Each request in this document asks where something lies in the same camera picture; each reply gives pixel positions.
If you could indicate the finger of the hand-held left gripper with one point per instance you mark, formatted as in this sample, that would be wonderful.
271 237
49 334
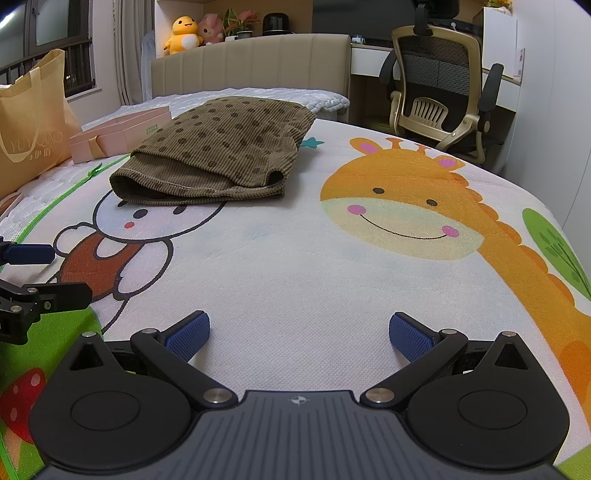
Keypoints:
64 296
30 254

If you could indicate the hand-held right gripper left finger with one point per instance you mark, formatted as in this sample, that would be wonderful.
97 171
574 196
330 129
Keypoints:
190 333

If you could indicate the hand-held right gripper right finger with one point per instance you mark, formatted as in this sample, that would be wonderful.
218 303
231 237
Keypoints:
410 334

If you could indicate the tan shopping bag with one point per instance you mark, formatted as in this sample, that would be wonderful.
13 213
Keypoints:
32 134

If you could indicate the cartoon printed mat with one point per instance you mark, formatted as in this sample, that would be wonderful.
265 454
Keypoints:
295 263

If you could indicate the small pink gift box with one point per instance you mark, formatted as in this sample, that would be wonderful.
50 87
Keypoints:
99 145

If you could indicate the large pink gift box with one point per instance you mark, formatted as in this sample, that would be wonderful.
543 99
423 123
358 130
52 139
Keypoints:
138 124

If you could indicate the grey curtain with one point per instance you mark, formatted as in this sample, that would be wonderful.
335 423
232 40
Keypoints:
134 55

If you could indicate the yellow duck plush toy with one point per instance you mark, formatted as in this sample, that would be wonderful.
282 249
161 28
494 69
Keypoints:
183 37

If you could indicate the beige padded headboard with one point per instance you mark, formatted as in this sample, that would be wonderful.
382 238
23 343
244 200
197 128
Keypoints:
249 64

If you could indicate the beige mesh office chair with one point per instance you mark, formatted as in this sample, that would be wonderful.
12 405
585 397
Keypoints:
436 60

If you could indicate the pink plush toy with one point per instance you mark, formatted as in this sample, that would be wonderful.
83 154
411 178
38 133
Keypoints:
212 27

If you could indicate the wooden headboard shelf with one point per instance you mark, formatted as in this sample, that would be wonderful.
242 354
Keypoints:
207 7

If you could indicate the white cabinet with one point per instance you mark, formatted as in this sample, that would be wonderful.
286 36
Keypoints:
501 41

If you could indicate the potted plant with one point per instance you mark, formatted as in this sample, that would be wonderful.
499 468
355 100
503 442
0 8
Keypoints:
242 23

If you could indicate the black round appliance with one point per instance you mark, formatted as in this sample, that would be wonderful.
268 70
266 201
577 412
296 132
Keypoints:
277 25

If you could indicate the black monitor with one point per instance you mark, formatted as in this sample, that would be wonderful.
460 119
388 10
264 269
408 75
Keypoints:
360 18

